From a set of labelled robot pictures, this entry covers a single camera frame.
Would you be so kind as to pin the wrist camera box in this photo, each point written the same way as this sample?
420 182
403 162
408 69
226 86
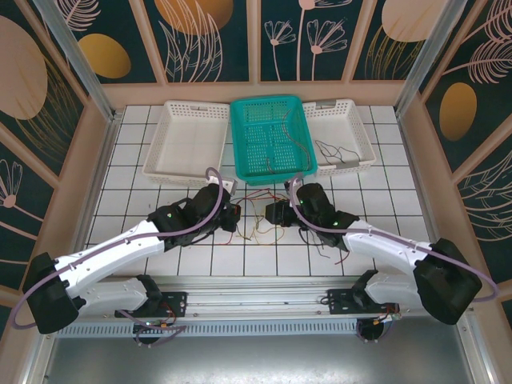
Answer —
226 186
289 185

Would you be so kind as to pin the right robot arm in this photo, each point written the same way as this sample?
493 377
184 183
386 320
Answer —
384 244

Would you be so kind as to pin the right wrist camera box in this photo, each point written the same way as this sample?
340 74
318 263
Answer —
289 185

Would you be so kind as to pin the dark panel orange disc leaves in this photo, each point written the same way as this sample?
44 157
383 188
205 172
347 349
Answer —
240 40

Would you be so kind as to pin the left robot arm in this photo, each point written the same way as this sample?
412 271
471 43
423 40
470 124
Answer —
100 256

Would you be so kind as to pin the aluminium side rail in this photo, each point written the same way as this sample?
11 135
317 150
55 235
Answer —
406 132

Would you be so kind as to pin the dark panel large pale disc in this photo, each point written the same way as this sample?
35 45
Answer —
24 80

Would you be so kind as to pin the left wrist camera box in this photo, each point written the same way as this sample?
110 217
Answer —
226 186

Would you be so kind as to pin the dark panel gold oval fern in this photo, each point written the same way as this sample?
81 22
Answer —
488 120

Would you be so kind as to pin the white perforated plastic basket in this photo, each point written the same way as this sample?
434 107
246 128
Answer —
188 144

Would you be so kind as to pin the teal perforated plastic basket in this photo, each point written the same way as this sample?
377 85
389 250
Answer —
256 160

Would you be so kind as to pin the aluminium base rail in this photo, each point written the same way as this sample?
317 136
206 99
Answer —
260 298

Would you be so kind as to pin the dark panel two pink flowers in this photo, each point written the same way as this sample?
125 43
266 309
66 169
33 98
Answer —
340 60

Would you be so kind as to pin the dark panel pale fern leaves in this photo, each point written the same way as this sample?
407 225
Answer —
492 224

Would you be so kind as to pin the dark panel single pink flower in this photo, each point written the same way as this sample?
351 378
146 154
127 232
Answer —
16 224

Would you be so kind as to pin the dark wall panel gold oval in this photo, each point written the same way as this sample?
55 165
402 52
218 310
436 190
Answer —
120 24

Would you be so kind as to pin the grey metal base plate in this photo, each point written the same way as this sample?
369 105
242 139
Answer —
240 360

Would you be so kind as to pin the dark panel pale disc stems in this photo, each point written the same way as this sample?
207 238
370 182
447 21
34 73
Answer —
372 60

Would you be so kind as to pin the aluminium frame post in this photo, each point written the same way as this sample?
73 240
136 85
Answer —
436 60
78 60

